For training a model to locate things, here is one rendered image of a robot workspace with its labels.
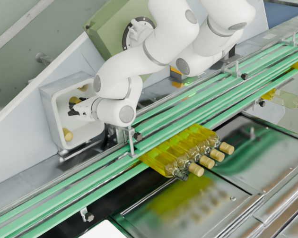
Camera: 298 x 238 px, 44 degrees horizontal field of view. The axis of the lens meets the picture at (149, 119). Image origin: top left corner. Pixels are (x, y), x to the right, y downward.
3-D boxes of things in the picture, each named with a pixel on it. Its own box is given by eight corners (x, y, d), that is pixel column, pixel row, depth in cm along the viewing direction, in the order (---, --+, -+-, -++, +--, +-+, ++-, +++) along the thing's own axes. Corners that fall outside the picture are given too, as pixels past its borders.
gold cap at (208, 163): (199, 165, 135) (208, 170, 132) (199, 157, 133) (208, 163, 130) (205, 161, 137) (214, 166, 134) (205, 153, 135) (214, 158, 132)
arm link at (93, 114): (96, 129, 107) (92, 127, 109) (120, 116, 112) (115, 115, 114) (89, 105, 104) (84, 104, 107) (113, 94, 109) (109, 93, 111)
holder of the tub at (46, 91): (56, 153, 135) (66, 162, 130) (38, 87, 121) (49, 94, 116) (93, 133, 144) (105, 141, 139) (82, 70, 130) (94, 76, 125)
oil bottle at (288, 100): (259, 97, 197) (305, 114, 180) (259, 89, 193) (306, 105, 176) (266, 92, 199) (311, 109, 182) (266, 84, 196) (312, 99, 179)
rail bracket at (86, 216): (68, 212, 133) (88, 233, 124) (64, 198, 129) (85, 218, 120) (77, 206, 135) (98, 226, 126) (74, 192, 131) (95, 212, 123)
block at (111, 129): (106, 138, 141) (117, 146, 136) (102, 117, 136) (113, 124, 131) (113, 134, 143) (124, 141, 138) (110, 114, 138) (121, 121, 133)
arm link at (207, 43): (199, 16, 94) (238, -8, 101) (170, 61, 116) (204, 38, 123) (223, 44, 93) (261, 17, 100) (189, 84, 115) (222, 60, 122)
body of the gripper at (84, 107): (93, 128, 109) (76, 123, 117) (120, 114, 114) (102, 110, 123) (85, 105, 106) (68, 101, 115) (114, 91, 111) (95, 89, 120)
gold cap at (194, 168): (188, 173, 132) (197, 178, 129) (188, 165, 130) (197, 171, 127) (195, 168, 134) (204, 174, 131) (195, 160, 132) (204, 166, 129)
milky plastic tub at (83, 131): (52, 142, 132) (65, 152, 126) (38, 87, 120) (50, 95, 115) (92, 123, 141) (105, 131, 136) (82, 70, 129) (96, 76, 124)
